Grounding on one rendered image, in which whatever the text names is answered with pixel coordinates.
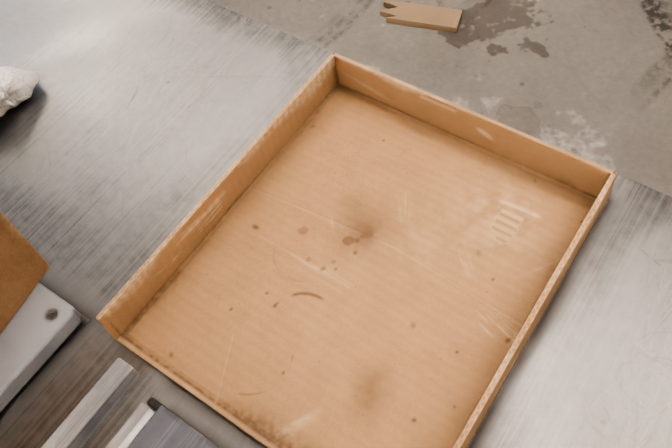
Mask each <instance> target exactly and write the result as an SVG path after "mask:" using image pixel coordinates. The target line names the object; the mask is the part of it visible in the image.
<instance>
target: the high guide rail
mask: <svg viewBox="0 0 672 448"><path fill-rule="evenodd" d="M139 378H140V374H139V373H138V372H137V371H136V370H135V369H134V368H133V367H132V366H131V365H129V364H128V363H126V362H125V361H124V360H122V359H121V358H117V359H116V360H115V362H114V363H113V364H112V365H111V366H110V367H109V369H108V370H107V371H106V372H105V373H104V375H103V376H102V377H101V378H100V379H99V380H98V382H97V383H96V384H95V385H94V386H93V387H92V389H91V390H90V391H89V392H88V393H87V394H86V396H85V397H84V398H83V399H82V400H81V401H80V403H79V404H78V405H77V406H76V407H75V409H74V410H73V411H72V412H71V413H70V414H69V416H68V417H67V418H66V419H65V420H64V421H63V423H62V424H61V425H60V426H59V427H58V428H57V430H56V431H55V432H54V433H53V434H52V435H51V437H50V438H49V439H48V440H47V441H46V443H45V444H44V445H43V446H42V447H41V448H82V447H83V446H84V445H85V444H86V442H87V441H88V440H89V439H90V437H91V436H92V435H93V434H94V433H95V431H96V430H97V429H98V428H99V427H100V425H101V424H102V423H103V422H104V421H105V419H106V418H107V417H108V416H109V414H110V413H111V412H112V411H113V410H114V408H115V407H116V406H117V405H118V404H119V402H120V401H121V400H122V399H123V397H124V396H125V395H126V394H127V393H128V391H129V390H130V389H131V388H132V387H133V385H134V384H135V383H136V382H137V381H138V379H139Z"/></svg>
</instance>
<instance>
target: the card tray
mask: <svg viewBox="0 0 672 448"><path fill-rule="evenodd" d="M617 174H618V173H617V172H615V171H613V170H611V169H608V168H606V167H604V166H601V165H599V164H596V163H594V162H592V161H589V160H587V159H585V158H582V157H580V156H578V155H575V154H573V153H571V152H568V151H566V150H563V149H561V148H559V147H556V146H554V145H552V144H549V143H547V142H545V141H542V140H540V139H537V138H535V137H533V136H530V135H528V134H526V133H523V132H521V131H519V130H516V129H514V128H512V127H509V126H507V125H504V124H502V123H500V122H497V121H495V120H493V119H490V118H488V117H486V116H483V115H481V114H478V113H476V112H474V111H471V110H469V109H467V108H464V107H462V106H460V105H457V104H455V103H453V102H450V101H448V100H445V99H443V98H441V97H438V96H436V95H434V94H431V93H429V92H427V91H424V90H422V89H419V88H417V87H415V86H412V85H410V84H408V83H405V82H403V81H401V80H398V79H396V78H394V77H391V76H389V75H386V74H384V73H382V72H379V71H377V70H375V69H372V68H370V67H368V66H365V65H363V64H360V63H358V62H356V61H353V60H351V59H349V58H346V57H344V56H342V55H339V54H337V53H335V52H333V53H332V54H331V55H330V56H329V57H328V58H327V59H326V60H325V62H324V63H323V64H322V65H321V66H320V67H319V68H318V69H317V70H316V72H315V73H314V74H313V75H312V76H311V77H310V78H309V79H308V81H307V82H306V83H305V84H304V85H303V86H302V87H301V88H300V89H299V91H298V92H297V93H296V94H295V95H294V96H293V97H292V98H291V100H290V101H289V102H288V103H287V104H286V105H285V106H284V107H283V109H282V110H281V111H280V112H279V113H278V114H277V115H276V116H275V117H274V119H273V120H272V121H271V122H270V123H269V124H268V125H267V126H266V128H265V129H264V130H263V131H262V132H261V133H260V134H259V135H258V136H257V138H256V139H255V140H254V141H253V142H252V143H251V144H250V145H249V147H248V148H247V149H246V150H245V151H244V152H243V153H242V154H241V155H240V157H239V158H238V159H237V160H236V161H235V162H234V163H233V164H232V166H231V167H230V168H229V169H228V170H227V171H226V172H225V173H224V174H223V176H222V177H221V178H220V179H219V180H218V181H217V182H216V183H215V185H214V186H213V187H212V188H211V189H210V190H209V191H208V192H207V193H206V195H205V196H204V197H203V198H202V199H201V200H200V201H199V202H198V204H197V205H196V206H195V207H194V208H193V209H192V210H191V211H190V213H189V214H188V215H187V216H186V217H185V218H184V219H183V220H182V221H181V223H180V224H179V225H178V226H177V227H176V228H175V229H174V230H173V232H172V233H171V234H170V235H169V236H168V237H167V238H166V239H165V240H164V242H163V243H162V244H161V245H160V246H159V247H158V248H157V249H156V251H155V252H154V253H153V254H152V255H151V256H150V257H149V258H148V259H147V261H146V262H145V263H144V264H143V265H142V266H141V267H140V268H139V270H138V271H137V272H136V273H135V274H134V275H133V276H132V277H131V278H130V280H129V281H128V282H127V283H126V284H125V285H124V286H123V287H122V289H121V290H120V291H119V292H118V293H117V294H116V295H115V296H114V298H113V299H112V300H111V301H110V302H109V303H108V304H107V305H106V306H105V308H104V309H103V310H102V311H101V312H100V313H99V314H98V315H97V317H96V319H97V320H98V321H99V322H100V323H101V324H102V325H103V327H104V328H105V329H106V330H107V331H108V332H109V333H110V334H111V335H112V336H113V338H114V339H115V340H117V341H118V342H119V343H121V344H122V345H124V346H125V347H126V348H128V349H129V350H131V351H132V352H133V353H135V354H136V355H138V356H139V357H140V358H142V359H143V360H145V361H146V362H147V363H149V364H150V365H152V366H153V367H154V368H156V369H157V370H159V371H160V372H161V373H163V374H164V375H166V376H167V377H168V378H170V379H171V380H173V381H174V382H175V383H177V384H178V385H180V386H181V387H182V388H184V389H185V390H187V391H188V392H189V393H191V394H192V395H194V396H195V397H196V398H198V399H199V400H201V401H202V402H203V403H205V404H206V405H208V406H209V407H210V408H212V409H213V410H215V411H216V412H217V413H219V414H220V415H222V416H223V417H224V418H226V419H227V420H229V421H230V422H231V423H233V424H234V425H236V426H237V427H238V428H240V429H241V430H242V431H244V432H245V433H247V434H248V435H249V436H251V437H252V438H254V439H255V440H256V441H258V442H259V443H261V444H262V445H263V446H265V447H266V448H467V447H468V445H469V443H470V442H471V440H472V438H473V436H474V435H475V433H476V431H477V429H478V427H479V426H480V424H481V422H482V420H483V419H484V417H485V415H486V413H487V412H488V410H489V408H490V406H491V405H492V403H493V401H494V399H495V398H496V396H497V394H498V392H499V390H500V389H501V387H502V385H503V383H504V382H505V380H506V378H507V376H508V375H509V373H510V371H511V369H512V368H513V366H514V364H515V362H516V361H517V359H518V357H519V355H520V354H521V352H522V350H523V348H524V346H525V345H526V343H527V341H528V339H529V338H530V336H531V334H532V332H533V331H534V329H535V327H536V325H537V324H538V322H539V320H540V318H541V317H542V315H543V313H544V311H545V309H546V308H547V306H548V304H549V302H550V301H551V299H552V297H553V295H554V294H555V292H556V290H557V288H558V287H559V285H560V283H561V281H562V280H563V278H564V276H565V274H566V273H567V271H568V269H569V267H570V265H571V264H572V262H573V260H574V258H575V257H576V255H577V253H578V251H579V250H580V248H581V246H582V244H583V243H584V241H585V239H586V237H587V236H588V234H589V232H590V230H591V228H592V227H593V225H594V223H595V221H596V220H597V218H598V216H599V214H600V213H601V211H602V209H603V207H604V206H605V204H606V202H607V200H608V197H609V194H610V192H611V189H612V187H613V184H614V181H615V179H616V176H617Z"/></svg>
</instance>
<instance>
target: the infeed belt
mask: <svg viewBox="0 0 672 448"><path fill-rule="evenodd" d="M127 448H220V447H218V446H217V445H216V444H214V443H213V442H212V441H210V440H209V439H208V438H206V437H205V436H204V435H202V434H201V433H199V432H198V431H197V430H195V429H194V428H193V427H191V426H190V425H189V424H187V423H186V422H185V421H183V420H182V419H181V418H179V417H178V416H176V415H175V414H174V413H172V412H171V411H170V410H168V409H167V408H166V407H164V406H163V405H161V406H160V407H159V408H158V410H157V411H156V412H155V414H154V415H153V416H152V417H151V419H150V420H149V421H148V422H147V424H146V425H145V426H144V427H143V429H142V430H141V431H140V432H139V434H138V435H137V436H136V437H135V439H134V440H133V441H132V442H131V444H130V445H129V446H128V447H127Z"/></svg>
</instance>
